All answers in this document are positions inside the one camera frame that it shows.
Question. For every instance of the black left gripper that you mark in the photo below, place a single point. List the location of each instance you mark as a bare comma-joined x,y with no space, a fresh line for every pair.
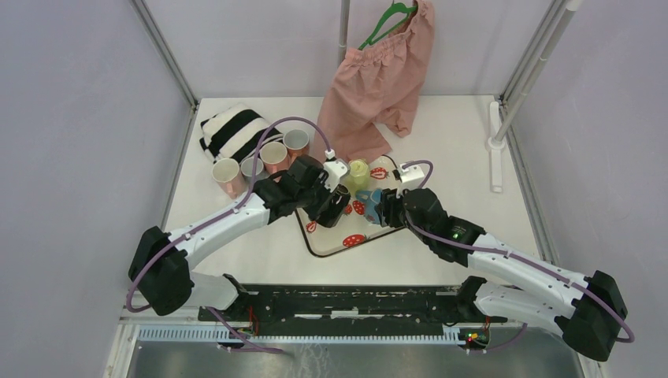
317,210

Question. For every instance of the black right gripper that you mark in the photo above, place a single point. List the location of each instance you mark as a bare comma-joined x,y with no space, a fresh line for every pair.
389,200

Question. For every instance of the bright blue mug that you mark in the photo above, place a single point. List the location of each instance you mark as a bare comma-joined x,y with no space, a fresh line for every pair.
370,199

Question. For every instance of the strawberry print tray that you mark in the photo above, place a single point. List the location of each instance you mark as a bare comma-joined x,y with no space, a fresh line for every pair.
354,227

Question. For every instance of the floral salmon mug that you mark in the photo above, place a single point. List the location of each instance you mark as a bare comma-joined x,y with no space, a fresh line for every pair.
297,143

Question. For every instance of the plain pink tall mug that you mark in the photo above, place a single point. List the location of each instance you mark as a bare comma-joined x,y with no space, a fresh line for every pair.
274,156

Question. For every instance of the grey blue mug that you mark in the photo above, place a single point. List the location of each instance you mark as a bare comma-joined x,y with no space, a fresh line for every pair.
253,168

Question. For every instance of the pale pink faceted mug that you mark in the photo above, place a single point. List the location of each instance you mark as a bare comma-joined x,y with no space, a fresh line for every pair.
227,174

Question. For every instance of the black faceted mug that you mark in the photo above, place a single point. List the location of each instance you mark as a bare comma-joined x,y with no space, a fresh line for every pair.
334,209

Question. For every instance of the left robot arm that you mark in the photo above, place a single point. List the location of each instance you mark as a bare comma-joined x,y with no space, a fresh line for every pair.
162,268

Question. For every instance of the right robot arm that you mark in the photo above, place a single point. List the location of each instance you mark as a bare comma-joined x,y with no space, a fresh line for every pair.
587,312

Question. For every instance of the green faceted mug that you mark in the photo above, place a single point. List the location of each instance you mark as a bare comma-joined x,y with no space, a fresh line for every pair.
358,177

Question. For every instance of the black white striped towel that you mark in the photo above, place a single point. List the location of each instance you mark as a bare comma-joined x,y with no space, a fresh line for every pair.
233,133

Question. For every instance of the pink shorts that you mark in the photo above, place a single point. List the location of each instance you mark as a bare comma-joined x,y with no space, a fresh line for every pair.
380,84

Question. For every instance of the centre metal pole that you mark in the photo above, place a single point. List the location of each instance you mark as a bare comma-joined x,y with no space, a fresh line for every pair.
343,28

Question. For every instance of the green clothes hanger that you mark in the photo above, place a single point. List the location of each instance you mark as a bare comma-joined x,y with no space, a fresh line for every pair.
391,19

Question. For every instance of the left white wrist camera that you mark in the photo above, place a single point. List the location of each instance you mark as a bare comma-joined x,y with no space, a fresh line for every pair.
336,170

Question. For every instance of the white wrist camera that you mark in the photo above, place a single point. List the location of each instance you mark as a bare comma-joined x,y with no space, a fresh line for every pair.
410,177
336,170

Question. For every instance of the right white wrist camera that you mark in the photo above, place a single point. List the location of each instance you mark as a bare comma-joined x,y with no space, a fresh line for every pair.
410,177

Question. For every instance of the white cable duct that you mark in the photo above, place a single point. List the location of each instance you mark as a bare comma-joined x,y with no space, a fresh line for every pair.
221,335

